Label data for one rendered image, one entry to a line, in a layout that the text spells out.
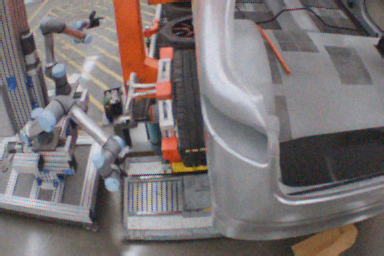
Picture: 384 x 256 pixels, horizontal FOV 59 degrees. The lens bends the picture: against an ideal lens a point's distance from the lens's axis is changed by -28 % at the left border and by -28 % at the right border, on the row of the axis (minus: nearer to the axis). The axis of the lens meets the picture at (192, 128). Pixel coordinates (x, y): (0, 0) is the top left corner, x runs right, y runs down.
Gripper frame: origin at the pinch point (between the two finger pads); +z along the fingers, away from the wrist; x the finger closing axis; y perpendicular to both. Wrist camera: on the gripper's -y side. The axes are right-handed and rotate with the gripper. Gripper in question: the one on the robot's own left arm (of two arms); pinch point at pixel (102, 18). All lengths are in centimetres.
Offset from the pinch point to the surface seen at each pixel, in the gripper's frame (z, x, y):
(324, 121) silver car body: -24, 173, 80
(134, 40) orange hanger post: -23, 49, 26
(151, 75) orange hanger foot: -4, 47, 55
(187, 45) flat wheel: 85, 24, 41
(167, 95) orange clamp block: -66, 100, 57
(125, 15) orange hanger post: -34, 51, 6
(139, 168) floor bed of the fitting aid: 0, 22, 122
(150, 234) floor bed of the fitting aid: -48, 56, 153
